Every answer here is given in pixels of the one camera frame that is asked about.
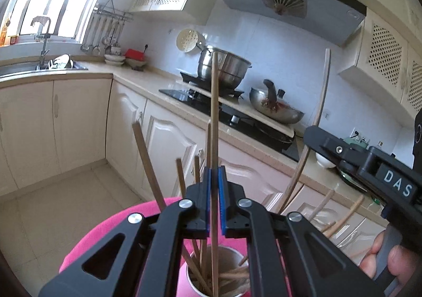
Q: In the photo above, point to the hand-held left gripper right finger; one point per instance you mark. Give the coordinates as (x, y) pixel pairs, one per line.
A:
(222, 204)

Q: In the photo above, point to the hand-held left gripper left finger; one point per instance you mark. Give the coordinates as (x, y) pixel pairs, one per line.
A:
(207, 204)

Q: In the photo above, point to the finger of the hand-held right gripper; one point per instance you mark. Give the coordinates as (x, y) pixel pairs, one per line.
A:
(324, 140)

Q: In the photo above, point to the stainless steel cup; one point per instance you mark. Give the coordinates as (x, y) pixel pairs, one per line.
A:
(230, 253)

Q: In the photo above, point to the wooden chopstick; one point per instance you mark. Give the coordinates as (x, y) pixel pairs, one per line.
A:
(215, 119)
(324, 86)

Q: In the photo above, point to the bunch of wooden chopsticks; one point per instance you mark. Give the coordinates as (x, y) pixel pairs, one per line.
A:
(145, 152)

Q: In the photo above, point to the person's right hand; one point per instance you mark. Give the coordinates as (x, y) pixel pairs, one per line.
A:
(407, 264)

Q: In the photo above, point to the white bowl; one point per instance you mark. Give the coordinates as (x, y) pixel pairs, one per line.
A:
(323, 160)

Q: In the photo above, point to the green items on counter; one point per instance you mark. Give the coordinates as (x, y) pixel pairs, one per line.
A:
(356, 143)

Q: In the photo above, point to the steel wok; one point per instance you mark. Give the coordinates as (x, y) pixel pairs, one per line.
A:
(280, 109)

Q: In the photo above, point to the black glass gas hob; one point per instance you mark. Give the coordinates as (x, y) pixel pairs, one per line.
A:
(250, 125)

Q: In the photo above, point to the hob control knob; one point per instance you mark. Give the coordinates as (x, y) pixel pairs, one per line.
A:
(234, 119)

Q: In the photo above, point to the steel stockpot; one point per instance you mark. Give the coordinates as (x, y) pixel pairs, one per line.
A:
(227, 68)

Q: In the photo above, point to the grey range hood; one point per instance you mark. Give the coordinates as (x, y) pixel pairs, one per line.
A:
(283, 0)

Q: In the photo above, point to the beige kitchen countertop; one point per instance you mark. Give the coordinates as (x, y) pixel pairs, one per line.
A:
(132, 78)

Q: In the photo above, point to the cream base cabinets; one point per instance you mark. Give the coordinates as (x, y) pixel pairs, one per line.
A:
(75, 119)

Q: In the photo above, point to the patterned bowl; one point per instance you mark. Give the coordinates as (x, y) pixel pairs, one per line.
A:
(135, 63)

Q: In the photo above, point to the white perforated skimmer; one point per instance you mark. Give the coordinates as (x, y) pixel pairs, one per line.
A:
(187, 40)

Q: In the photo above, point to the red box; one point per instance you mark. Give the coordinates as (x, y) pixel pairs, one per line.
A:
(135, 53)

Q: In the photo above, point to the stacked white bowls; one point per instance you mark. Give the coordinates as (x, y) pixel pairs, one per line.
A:
(114, 59)

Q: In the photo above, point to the hanging rack of ladles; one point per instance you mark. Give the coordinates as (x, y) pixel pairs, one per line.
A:
(102, 30)

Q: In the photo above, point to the dishes in sink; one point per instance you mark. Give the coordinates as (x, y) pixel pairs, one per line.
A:
(61, 61)

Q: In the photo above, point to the stainless steel sink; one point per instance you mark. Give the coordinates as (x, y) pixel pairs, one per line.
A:
(19, 69)

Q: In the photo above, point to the chrome kitchen faucet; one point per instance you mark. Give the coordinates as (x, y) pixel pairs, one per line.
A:
(44, 40)

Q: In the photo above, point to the bottles on window sill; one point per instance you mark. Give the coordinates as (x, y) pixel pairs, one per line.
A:
(6, 35)

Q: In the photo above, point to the white wall outlet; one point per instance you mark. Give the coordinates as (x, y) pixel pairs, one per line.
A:
(354, 133)

